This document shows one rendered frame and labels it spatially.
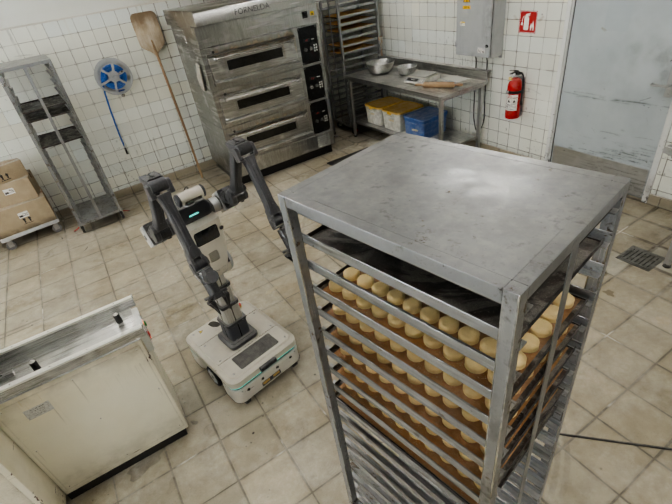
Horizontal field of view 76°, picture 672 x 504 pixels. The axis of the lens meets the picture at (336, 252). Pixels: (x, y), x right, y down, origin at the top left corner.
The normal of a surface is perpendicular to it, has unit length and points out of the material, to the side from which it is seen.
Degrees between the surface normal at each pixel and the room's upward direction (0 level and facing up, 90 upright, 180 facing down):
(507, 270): 0
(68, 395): 90
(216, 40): 90
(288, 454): 0
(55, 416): 90
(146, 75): 90
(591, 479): 0
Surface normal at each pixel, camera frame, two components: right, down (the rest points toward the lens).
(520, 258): -0.13, -0.81
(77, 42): 0.54, 0.42
